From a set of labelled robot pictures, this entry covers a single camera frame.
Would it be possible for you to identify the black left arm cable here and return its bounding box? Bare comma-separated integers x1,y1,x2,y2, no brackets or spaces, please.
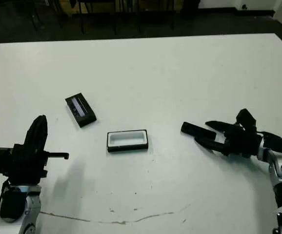
0,180,10,227

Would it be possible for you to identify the black box with white insert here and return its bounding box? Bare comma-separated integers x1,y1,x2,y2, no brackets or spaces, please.
106,129,148,153

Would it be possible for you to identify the black box lid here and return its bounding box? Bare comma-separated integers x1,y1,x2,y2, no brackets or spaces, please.
64,92,98,128

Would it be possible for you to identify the black metal frame chair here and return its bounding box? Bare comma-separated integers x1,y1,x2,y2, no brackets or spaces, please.
77,0,119,35
28,0,67,32

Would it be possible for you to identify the black trash bin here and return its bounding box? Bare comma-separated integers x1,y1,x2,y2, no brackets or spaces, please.
180,0,201,18

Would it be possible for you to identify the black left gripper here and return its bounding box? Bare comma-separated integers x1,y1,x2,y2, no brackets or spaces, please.
8,114,70,185

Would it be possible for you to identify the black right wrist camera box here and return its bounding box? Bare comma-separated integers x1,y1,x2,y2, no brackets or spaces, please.
235,108,258,128

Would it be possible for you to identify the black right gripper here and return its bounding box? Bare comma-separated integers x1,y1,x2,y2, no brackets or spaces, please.
194,120,263,158

